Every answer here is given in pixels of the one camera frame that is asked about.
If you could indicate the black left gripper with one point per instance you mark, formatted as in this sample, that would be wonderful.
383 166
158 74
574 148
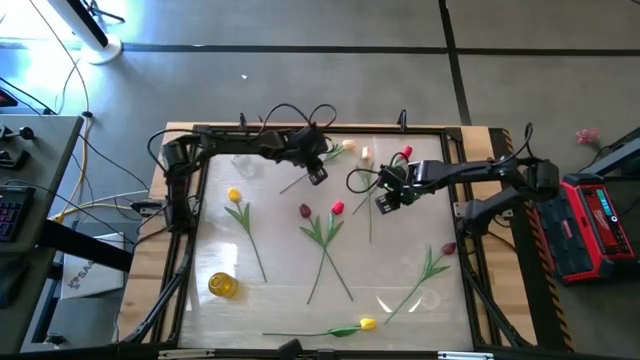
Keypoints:
314 172

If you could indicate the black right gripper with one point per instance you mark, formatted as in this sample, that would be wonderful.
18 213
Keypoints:
388 203

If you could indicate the dark red artificial tulip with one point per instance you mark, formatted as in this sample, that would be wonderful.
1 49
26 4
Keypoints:
305 210
449 248

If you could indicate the yellow artificial tulip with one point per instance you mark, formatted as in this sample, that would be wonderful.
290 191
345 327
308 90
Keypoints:
368 324
234 195

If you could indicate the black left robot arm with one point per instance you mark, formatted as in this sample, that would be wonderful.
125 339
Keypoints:
272 145

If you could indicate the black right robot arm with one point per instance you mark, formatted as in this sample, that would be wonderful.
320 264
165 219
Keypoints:
540 177

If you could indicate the clear glass vase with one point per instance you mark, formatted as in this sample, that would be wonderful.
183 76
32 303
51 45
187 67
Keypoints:
245 165

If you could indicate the yellow glass vase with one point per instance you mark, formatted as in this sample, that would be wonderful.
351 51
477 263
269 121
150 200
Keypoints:
222 285

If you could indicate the small black clamp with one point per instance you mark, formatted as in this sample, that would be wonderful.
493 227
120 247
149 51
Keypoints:
242 120
402 120

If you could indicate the white glossy table sheet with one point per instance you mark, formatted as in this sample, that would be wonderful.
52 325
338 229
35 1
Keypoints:
440 310

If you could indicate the black rounded object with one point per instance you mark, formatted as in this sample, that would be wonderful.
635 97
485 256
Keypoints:
291 348

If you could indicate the red black tool case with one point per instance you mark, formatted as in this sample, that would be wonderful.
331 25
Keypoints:
575 235

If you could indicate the pink artificial flower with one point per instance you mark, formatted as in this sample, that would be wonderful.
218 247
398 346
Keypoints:
587 135

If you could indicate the black yellow hazard tape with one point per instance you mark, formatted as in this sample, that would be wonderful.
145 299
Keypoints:
560 315

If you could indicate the dark metal beam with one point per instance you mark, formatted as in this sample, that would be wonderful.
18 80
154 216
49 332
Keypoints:
620 150

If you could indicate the white floor lamp stand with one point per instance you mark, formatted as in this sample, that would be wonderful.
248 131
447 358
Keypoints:
102 52

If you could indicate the white printed cardboard box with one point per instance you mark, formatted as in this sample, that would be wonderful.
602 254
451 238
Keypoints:
95 285

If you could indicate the grey desk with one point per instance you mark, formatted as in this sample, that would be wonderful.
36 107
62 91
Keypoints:
45 165

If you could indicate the black joystick knob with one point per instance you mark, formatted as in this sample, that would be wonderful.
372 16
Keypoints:
26 133

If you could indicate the small black desk device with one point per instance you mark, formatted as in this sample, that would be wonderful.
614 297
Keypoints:
12 159

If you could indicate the black backlit keyboard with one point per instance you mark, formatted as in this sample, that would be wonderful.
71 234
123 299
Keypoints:
12 210

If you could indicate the red black desk device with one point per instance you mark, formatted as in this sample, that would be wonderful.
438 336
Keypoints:
5 97

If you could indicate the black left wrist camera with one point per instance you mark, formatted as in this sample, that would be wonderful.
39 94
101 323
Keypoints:
311 136

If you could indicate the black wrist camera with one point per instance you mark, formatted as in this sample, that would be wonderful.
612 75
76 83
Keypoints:
404 174
311 136

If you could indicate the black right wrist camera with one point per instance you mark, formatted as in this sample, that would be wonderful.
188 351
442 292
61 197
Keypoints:
404 174

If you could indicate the black aluminium table frame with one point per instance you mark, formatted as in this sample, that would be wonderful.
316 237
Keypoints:
452 134

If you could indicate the grey metal bracket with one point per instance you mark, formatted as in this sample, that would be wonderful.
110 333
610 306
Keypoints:
505 214

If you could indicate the silver metal bracket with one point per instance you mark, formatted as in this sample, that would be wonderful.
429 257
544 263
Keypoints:
465 356
185 354

